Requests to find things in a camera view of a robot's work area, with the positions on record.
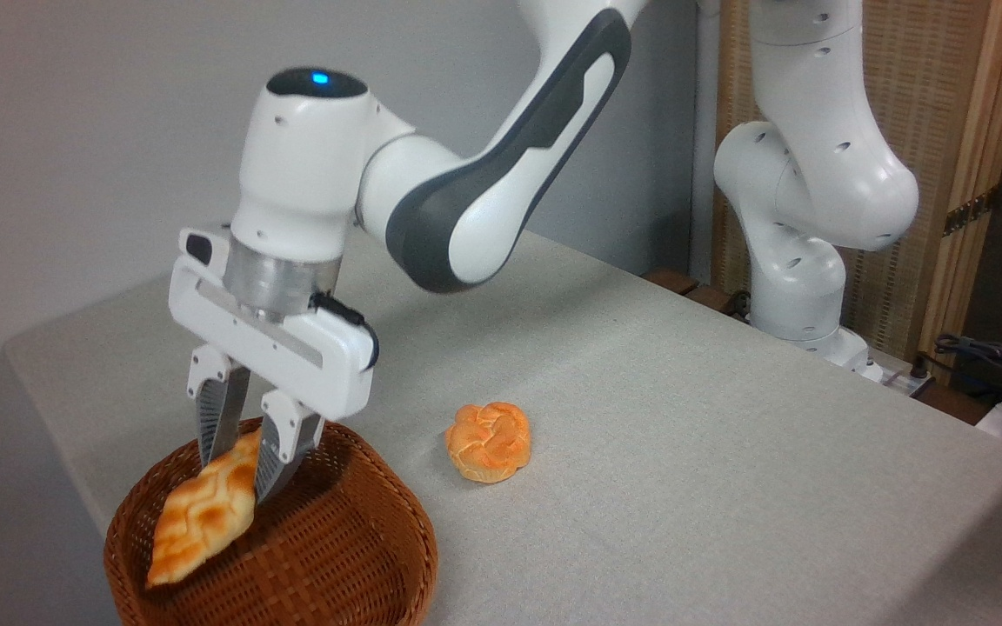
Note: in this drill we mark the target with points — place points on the brown wooden block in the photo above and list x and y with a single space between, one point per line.
671 280

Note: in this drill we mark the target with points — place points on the metal screen hinge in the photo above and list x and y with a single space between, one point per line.
969 211

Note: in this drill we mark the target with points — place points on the long braided bread loaf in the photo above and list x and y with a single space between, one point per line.
201 522

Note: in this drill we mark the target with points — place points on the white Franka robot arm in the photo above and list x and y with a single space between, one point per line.
301 174

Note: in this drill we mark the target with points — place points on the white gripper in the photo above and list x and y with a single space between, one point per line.
292 356

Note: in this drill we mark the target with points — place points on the brown wicker basket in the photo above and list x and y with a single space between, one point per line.
344 556

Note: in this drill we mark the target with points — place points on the round knotted bread roll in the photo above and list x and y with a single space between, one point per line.
488 442

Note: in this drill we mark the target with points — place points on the wooden bamboo folding screen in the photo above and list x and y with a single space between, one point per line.
940 87

